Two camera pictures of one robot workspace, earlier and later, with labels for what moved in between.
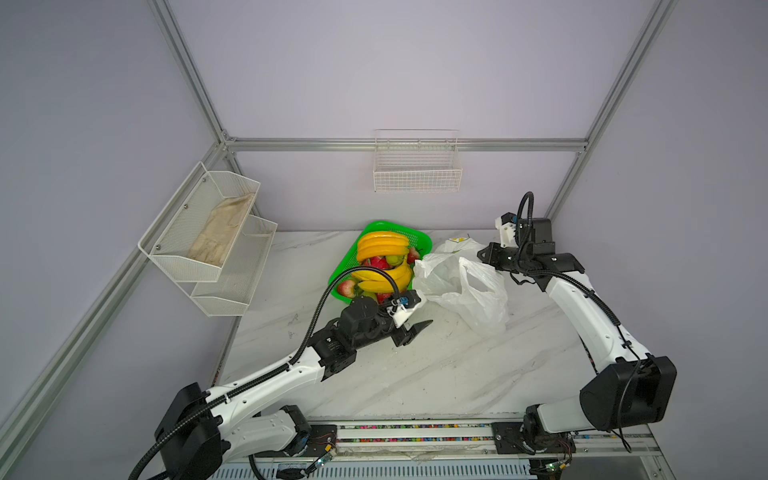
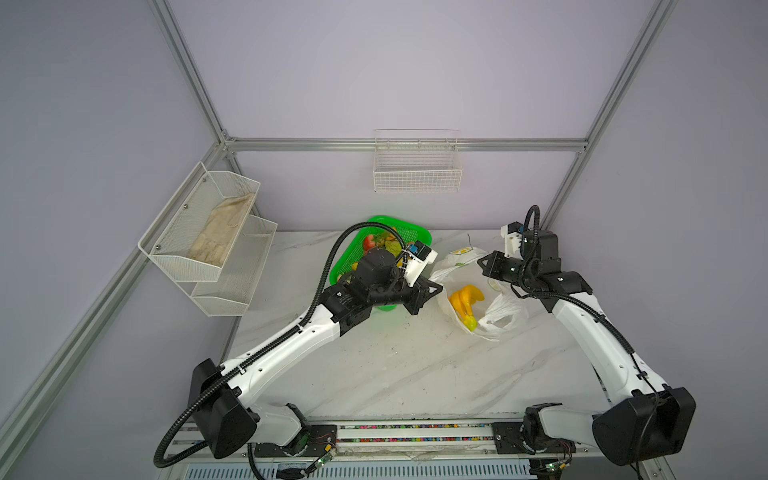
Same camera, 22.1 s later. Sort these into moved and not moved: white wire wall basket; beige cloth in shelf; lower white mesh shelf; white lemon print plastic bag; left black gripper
Moved: left black gripper; white lemon print plastic bag
Not moved: lower white mesh shelf; white wire wall basket; beige cloth in shelf
